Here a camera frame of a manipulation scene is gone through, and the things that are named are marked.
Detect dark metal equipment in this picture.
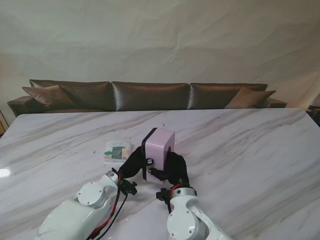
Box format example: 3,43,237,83
306,104,320,126

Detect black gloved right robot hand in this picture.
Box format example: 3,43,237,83
147,151,190,187

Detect brown leather sofa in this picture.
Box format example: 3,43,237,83
6,79,288,118

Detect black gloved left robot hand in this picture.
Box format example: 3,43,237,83
119,146,155,180

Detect wooden furniture edge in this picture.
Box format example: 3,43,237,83
0,108,7,135

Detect pink tissue box cover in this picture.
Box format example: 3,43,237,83
144,128,176,186

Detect brown throw pillow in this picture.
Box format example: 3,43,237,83
21,85,76,107
224,87,277,109

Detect black tissue box base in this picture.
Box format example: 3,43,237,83
141,127,159,181

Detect red and black arm cables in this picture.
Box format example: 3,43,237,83
89,172,129,240

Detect beige wrinkled backdrop cloth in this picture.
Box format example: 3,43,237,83
0,0,320,118

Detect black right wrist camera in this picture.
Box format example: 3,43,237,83
156,188,171,204

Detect printed tissue pack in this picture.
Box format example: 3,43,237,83
103,139,133,163

